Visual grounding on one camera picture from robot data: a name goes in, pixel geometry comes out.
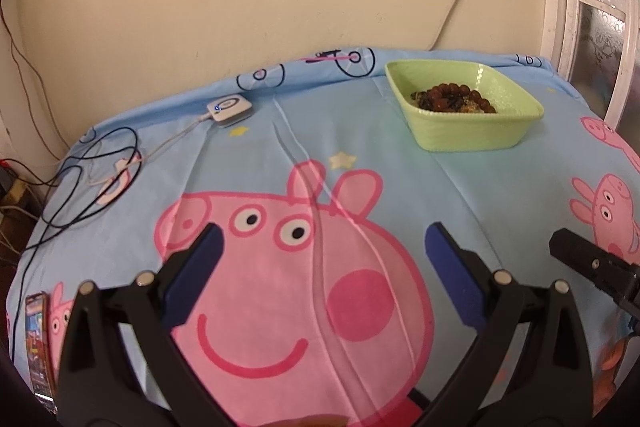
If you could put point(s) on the light green plastic basin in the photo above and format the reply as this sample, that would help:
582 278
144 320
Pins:
475 132

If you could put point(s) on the white square hub device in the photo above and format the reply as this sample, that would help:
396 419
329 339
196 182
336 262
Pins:
227 107

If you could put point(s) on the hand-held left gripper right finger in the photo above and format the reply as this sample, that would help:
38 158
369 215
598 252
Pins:
452 272

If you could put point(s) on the orange cloth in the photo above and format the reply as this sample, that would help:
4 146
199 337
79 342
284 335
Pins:
610 364

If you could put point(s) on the white window frame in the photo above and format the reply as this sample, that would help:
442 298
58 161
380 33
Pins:
565 7

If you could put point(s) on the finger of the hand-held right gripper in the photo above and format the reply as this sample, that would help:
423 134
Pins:
590 262

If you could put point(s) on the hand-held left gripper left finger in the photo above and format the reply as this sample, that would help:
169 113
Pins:
197 272

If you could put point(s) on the cartoon pig printed blanket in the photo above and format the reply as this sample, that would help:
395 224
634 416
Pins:
450 187

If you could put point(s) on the smartphone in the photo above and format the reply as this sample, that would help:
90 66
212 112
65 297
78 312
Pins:
40 347

